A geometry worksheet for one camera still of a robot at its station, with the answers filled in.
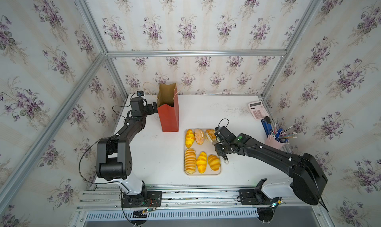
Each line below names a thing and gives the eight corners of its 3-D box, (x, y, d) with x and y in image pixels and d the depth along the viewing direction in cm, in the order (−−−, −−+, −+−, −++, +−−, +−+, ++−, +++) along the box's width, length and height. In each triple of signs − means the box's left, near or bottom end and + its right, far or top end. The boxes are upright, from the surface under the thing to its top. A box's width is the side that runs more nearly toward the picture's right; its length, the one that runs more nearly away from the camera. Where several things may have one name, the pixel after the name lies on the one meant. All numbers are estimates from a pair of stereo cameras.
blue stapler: (266, 137, 99) (270, 133, 95) (260, 120, 108) (263, 116, 104) (272, 137, 99) (275, 133, 95) (265, 120, 108) (268, 116, 104)
